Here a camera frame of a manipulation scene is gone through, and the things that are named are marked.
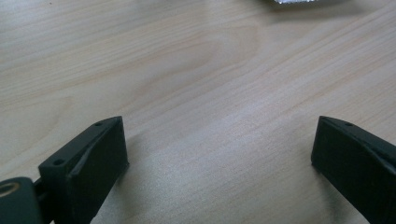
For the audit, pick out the crumpled silver foil wrapper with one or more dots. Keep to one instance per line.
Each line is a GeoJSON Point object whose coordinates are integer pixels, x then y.
{"type": "Point", "coordinates": [294, 1]}

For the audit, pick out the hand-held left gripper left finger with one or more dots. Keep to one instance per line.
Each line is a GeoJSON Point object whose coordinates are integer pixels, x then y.
{"type": "Point", "coordinates": [84, 174]}

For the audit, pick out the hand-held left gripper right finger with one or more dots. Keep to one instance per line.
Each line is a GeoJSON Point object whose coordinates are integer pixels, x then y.
{"type": "Point", "coordinates": [355, 168]}

